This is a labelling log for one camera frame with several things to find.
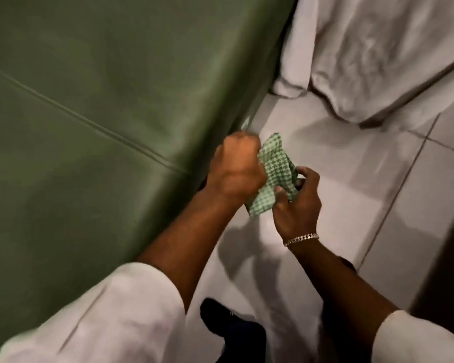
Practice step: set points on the person's left hand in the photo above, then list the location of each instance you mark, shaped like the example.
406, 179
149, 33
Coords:
232, 171

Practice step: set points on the person's right hand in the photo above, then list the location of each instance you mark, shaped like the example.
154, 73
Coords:
300, 213

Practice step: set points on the person's right thumb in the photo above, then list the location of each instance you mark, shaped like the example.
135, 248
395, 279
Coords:
281, 193

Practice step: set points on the person's left fingers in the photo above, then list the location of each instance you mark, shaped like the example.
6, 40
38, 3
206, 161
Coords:
248, 143

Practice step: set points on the green checked cloth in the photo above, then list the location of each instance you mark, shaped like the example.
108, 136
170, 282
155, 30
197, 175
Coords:
276, 162

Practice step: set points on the person's right forearm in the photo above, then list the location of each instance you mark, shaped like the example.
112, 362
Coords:
336, 283

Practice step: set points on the person's left forearm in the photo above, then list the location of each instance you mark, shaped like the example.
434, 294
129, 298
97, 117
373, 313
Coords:
189, 238

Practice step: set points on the person's black shoe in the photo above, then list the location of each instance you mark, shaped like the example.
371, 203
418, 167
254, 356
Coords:
232, 330

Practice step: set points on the white bed linen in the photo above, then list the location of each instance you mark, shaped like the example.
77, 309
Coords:
378, 49

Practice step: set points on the green upholstered bench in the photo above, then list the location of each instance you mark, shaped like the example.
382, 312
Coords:
83, 120

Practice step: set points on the white right sleeve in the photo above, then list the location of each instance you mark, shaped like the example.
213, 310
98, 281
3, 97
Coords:
423, 342

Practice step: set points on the white sleeve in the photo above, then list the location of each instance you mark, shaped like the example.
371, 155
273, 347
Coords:
109, 321
423, 342

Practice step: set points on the white left sleeve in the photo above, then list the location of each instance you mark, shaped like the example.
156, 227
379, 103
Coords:
109, 321

